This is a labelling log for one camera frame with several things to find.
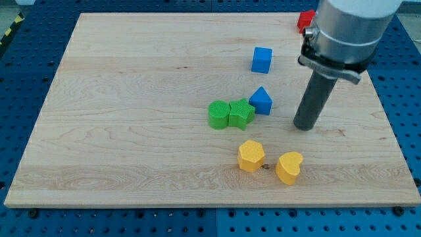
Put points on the blue triangular prism block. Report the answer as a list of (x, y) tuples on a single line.
[(261, 101)]

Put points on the yellow hexagon block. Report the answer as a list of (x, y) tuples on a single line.
[(250, 156)]

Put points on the green star block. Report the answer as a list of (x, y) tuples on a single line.
[(241, 113)]

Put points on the yellow heart block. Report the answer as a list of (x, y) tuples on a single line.
[(288, 167)]

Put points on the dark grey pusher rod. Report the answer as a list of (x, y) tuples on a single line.
[(313, 101)]

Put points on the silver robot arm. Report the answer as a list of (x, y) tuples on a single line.
[(343, 35)]

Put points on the wooden board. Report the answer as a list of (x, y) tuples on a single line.
[(125, 123)]

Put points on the red block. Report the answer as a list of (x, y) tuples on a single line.
[(305, 19)]

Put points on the blue cube block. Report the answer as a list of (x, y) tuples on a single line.
[(262, 58)]

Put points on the green cylinder block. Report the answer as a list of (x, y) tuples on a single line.
[(218, 114)]

